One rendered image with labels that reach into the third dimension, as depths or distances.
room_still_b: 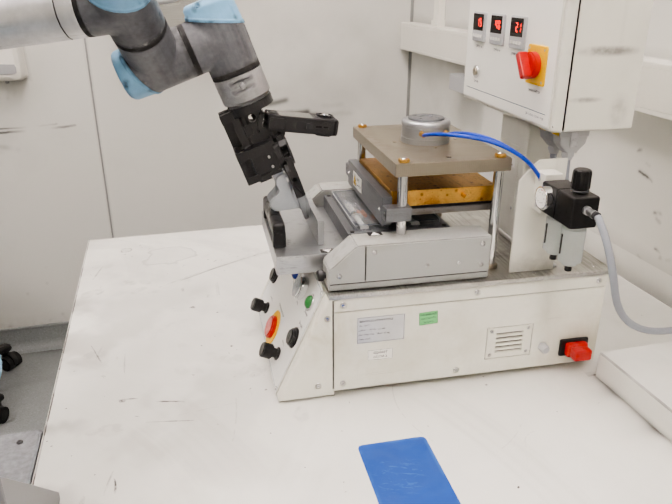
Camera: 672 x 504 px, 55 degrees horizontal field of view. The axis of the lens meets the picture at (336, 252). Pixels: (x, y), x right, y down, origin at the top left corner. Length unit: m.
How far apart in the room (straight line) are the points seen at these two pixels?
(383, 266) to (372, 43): 1.74
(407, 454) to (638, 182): 0.85
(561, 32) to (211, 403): 0.74
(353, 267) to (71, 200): 1.80
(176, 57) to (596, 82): 0.59
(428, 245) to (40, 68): 1.82
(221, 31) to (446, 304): 0.52
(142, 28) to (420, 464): 0.67
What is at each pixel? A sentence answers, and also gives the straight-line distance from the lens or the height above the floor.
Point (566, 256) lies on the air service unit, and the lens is 0.95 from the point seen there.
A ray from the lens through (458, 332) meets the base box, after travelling 1.04.
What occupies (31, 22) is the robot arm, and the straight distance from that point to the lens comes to 0.91.
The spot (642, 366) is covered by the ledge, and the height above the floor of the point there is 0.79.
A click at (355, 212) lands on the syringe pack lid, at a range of 1.05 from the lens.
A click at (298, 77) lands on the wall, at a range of 2.55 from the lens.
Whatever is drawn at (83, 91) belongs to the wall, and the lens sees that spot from 2.51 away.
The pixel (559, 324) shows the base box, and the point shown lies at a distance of 1.11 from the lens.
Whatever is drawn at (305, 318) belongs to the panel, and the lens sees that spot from 1.00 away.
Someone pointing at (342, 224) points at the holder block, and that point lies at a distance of 1.03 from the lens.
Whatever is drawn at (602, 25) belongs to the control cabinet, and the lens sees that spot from 1.00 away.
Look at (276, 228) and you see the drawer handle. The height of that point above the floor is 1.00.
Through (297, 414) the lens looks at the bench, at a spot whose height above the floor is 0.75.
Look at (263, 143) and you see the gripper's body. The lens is 1.00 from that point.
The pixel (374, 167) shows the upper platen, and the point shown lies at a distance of 1.11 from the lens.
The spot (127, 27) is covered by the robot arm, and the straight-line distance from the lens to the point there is 0.89.
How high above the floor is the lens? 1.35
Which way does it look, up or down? 23 degrees down
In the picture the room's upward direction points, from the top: straight up
